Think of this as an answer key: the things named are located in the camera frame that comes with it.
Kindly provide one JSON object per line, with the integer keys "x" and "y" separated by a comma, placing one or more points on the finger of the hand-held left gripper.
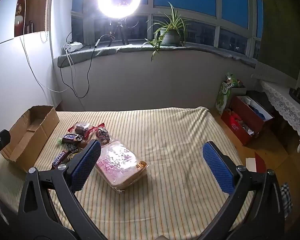
{"x": 0, "y": 141}

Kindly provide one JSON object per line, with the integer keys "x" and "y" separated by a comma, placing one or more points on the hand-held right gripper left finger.
{"x": 87, "y": 165}

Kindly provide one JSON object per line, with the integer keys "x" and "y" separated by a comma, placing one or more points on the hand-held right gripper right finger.
{"x": 217, "y": 166}

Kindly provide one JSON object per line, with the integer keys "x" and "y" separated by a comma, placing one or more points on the brown cardboard box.
{"x": 27, "y": 142}

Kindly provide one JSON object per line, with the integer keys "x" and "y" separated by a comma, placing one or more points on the brown chocolate bar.
{"x": 60, "y": 158}

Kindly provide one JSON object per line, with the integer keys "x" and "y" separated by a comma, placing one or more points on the pink label bread packet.
{"x": 120, "y": 165}

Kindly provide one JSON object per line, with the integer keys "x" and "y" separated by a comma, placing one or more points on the round red print snack packet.
{"x": 102, "y": 133}

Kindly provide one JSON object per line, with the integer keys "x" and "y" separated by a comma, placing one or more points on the clear packet with brown egg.
{"x": 83, "y": 143}

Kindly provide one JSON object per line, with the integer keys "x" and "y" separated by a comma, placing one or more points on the small black snack packet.
{"x": 71, "y": 147}

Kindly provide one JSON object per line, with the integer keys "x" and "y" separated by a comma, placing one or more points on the blue label chocolate bar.
{"x": 71, "y": 137}

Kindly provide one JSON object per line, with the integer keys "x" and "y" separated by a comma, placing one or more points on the white card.
{"x": 251, "y": 164}

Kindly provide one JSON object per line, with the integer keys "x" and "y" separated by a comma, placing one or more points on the red edged pastry packet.
{"x": 81, "y": 128}

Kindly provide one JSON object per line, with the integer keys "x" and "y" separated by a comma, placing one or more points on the red storage box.
{"x": 240, "y": 130}

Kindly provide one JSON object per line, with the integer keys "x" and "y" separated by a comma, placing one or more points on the red card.
{"x": 261, "y": 163}

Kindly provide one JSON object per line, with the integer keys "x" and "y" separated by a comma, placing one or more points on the green printed bag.
{"x": 223, "y": 92}

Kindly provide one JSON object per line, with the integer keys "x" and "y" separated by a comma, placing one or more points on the plaid cloth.
{"x": 286, "y": 200}

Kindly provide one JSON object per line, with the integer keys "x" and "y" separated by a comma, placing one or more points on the white lace-covered table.
{"x": 285, "y": 102}

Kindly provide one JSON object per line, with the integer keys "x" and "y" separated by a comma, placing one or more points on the dark figurine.
{"x": 297, "y": 95}

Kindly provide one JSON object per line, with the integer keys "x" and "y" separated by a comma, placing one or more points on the white power strip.
{"x": 73, "y": 46}

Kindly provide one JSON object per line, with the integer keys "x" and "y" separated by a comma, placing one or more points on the red and white vase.
{"x": 20, "y": 7}

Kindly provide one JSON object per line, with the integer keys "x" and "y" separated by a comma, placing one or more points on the potted spider plant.
{"x": 171, "y": 36}

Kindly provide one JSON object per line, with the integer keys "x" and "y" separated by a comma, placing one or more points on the black tripod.
{"x": 120, "y": 30}

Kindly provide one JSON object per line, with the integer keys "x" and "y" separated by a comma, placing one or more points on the wooden shelf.
{"x": 37, "y": 7}

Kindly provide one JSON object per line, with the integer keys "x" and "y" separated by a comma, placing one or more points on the olive curtain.
{"x": 282, "y": 30}

